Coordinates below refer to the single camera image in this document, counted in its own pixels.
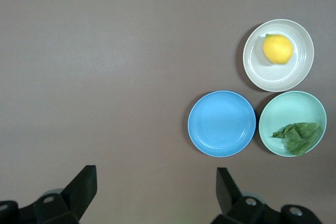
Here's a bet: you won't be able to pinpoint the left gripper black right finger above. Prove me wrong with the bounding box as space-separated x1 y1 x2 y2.
212 167 266 224

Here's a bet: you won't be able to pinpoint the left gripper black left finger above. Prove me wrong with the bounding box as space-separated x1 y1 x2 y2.
34 165 98 224

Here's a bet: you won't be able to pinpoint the green lettuce leaf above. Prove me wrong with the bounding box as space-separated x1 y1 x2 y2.
271 122 323 157

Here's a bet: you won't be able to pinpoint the yellow lemon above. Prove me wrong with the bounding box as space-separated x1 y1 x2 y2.
262 33 294 65

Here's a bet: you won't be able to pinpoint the blue plate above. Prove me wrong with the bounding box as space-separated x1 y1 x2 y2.
187 90 257 158

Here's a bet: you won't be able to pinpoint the light green plate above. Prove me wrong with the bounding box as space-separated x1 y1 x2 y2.
258 91 328 157

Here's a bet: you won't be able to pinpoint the beige plate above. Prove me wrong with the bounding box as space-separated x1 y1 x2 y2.
243 18 315 93

